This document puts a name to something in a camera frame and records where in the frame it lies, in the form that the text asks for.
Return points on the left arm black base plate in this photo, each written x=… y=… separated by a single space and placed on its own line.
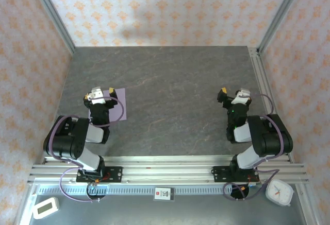
x=113 y=174

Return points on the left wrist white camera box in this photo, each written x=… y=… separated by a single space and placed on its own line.
x=96 y=96

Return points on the aluminium side rail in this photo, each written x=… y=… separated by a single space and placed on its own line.
x=260 y=80

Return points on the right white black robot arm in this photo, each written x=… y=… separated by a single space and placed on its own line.
x=247 y=158

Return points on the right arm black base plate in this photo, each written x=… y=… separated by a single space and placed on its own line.
x=221 y=174

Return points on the white digital timer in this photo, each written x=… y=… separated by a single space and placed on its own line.
x=46 y=208

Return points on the long aluminium rail frame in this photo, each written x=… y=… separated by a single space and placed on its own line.
x=167 y=171

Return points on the small white calendar card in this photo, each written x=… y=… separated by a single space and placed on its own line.
x=164 y=194

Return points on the white analogue clock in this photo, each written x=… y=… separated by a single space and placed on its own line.
x=279 y=192

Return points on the aluminium frame bar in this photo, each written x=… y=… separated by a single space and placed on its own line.
x=308 y=204
x=24 y=207

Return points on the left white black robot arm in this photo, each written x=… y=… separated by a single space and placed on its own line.
x=89 y=160

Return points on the aluminium frame post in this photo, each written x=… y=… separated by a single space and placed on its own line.
x=281 y=14
x=51 y=14

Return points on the purple paper sheet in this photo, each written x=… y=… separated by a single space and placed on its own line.
x=116 y=113

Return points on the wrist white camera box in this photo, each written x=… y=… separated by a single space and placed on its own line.
x=241 y=98
x=96 y=96

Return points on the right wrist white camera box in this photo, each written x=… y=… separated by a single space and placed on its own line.
x=241 y=98

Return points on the grey metal shelf plate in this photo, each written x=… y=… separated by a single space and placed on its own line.
x=129 y=212

